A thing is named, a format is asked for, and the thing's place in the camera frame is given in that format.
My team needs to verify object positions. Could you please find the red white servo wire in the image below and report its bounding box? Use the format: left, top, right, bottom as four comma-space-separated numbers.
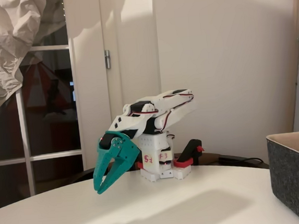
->
151, 109, 177, 133

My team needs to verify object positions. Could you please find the dark wooden chair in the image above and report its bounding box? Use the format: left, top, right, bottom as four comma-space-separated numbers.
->
202, 147, 270, 175
70, 167, 99, 185

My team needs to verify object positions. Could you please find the beige crumpled curtain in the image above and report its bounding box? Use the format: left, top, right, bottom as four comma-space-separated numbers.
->
0, 0, 76, 143

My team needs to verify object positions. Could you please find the black power cord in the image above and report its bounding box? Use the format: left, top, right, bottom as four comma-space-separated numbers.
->
218, 152, 265, 167

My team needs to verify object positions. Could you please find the metal door hinge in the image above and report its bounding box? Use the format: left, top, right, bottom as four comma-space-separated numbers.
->
104, 49, 115, 70

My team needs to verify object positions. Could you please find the white glazed door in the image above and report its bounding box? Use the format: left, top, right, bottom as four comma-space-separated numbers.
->
0, 42, 91, 209

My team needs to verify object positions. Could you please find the black red table clamp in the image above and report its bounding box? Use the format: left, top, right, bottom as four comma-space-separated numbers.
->
172, 138, 206, 169
134, 157, 145, 171

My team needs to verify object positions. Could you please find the grey felt box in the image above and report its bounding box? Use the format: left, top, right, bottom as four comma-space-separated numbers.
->
266, 131, 299, 224

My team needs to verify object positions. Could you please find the wooden shelf post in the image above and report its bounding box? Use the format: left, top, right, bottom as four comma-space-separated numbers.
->
272, 0, 299, 134

